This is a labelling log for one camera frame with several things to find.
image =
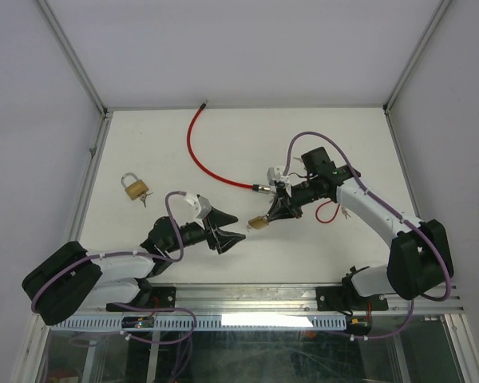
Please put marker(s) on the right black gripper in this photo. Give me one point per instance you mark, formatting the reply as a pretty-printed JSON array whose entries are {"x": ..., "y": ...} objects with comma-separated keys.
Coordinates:
[{"x": 279, "y": 211}]

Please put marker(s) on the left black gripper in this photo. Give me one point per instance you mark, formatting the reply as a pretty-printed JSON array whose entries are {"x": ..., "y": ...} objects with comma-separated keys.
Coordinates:
[{"x": 223, "y": 240}]

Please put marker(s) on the red thin-cable padlock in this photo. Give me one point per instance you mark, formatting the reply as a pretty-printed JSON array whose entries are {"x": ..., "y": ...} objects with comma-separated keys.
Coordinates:
[{"x": 327, "y": 212}]

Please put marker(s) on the silver keys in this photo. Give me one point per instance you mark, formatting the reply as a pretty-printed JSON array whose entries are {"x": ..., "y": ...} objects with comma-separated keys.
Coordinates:
[{"x": 345, "y": 213}]

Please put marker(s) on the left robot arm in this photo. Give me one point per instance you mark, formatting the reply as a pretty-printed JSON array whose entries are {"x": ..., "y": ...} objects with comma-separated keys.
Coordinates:
[{"x": 74, "y": 279}]

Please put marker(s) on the closed brass padlock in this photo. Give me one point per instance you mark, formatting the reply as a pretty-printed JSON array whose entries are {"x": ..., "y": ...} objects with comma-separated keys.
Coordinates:
[{"x": 135, "y": 188}]

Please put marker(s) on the thick red cable lock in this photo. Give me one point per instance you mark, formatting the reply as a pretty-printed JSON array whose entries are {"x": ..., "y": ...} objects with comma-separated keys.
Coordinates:
[{"x": 216, "y": 152}]

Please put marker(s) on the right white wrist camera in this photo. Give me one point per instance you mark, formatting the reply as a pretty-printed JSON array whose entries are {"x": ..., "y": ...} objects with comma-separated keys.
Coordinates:
[{"x": 278, "y": 180}]

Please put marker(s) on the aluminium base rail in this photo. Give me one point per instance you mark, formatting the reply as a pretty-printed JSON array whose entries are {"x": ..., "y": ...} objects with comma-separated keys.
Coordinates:
[{"x": 287, "y": 298}]

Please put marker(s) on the white slotted cable duct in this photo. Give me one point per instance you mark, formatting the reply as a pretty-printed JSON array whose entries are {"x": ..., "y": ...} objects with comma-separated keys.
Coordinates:
[{"x": 220, "y": 322}]

